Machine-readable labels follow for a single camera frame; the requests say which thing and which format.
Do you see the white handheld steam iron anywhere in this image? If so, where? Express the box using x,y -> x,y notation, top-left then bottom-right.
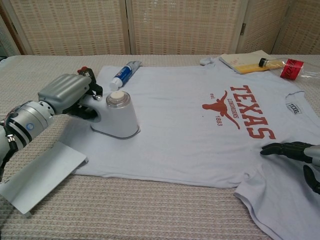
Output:
90,90 -> 141,139

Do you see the blue white toothpaste tube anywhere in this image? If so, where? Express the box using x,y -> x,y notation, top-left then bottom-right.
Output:
109,60 -> 142,91

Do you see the beige woven tablecloth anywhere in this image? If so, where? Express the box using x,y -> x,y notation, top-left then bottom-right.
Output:
0,53 -> 320,240

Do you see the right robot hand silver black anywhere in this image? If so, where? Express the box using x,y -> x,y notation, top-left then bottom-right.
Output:
259,141 -> 320,195

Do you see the woven folding screen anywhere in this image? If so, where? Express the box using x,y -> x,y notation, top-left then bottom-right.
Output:
0,0 -> 320,56

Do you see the clear plastic bottle red label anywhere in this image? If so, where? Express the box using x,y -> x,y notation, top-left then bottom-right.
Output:
258,56 -> 320,82

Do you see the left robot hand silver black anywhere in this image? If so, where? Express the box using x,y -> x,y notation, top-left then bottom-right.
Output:
37,73 -> 104,120

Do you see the white Texas Longhorns T-shirt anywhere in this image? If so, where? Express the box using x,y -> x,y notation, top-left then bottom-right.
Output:
58,56 -> 320,240

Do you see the yellow white notebook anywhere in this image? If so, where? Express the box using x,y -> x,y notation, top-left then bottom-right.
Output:
219,49 -> 286,75

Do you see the white flat plastic board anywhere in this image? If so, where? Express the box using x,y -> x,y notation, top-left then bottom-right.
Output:
0,141 -> 88,218

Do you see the small black bottle red cap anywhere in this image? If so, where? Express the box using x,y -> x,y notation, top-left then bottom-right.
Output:
76,66 -> 97,83

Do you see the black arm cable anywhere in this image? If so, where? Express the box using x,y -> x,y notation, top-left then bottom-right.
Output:
0,113 -> 20,181

